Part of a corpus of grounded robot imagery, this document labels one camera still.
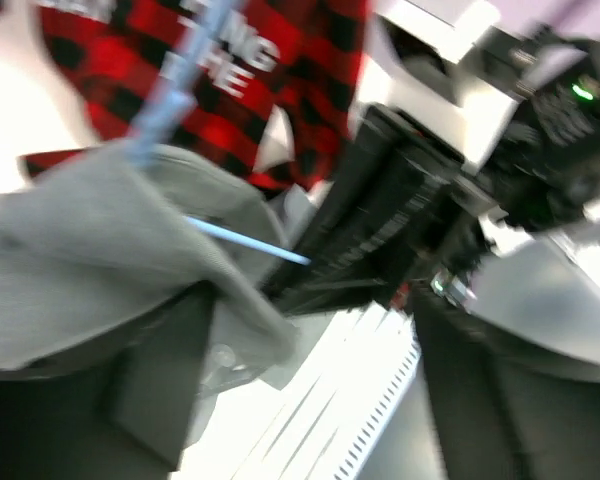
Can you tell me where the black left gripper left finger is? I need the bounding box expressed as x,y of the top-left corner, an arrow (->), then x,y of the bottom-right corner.
0,284 -> 215,479

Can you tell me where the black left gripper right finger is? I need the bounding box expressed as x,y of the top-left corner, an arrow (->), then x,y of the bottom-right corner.
412,289 -> 600,480

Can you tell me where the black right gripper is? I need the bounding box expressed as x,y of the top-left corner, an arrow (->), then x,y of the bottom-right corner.
263,104 -> 485,315

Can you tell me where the grey shirt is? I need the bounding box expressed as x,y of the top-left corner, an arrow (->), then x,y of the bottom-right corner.
0,141 -> 297,371

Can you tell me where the blue wire hanger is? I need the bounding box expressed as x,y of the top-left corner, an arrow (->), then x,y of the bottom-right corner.
127,1 -> 309,265

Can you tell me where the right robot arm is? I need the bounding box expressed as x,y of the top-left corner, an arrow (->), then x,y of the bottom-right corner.
264,24 -> 600,383

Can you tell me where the red black plaid shirt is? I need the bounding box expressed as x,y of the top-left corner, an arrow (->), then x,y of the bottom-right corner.
23,1 -> 371,198

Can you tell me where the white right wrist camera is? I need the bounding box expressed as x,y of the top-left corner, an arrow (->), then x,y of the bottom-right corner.
375,1 -> 515,174

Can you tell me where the slotted grey cable duct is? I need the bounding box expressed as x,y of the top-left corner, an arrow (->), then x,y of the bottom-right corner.
239,344 -> 426,480

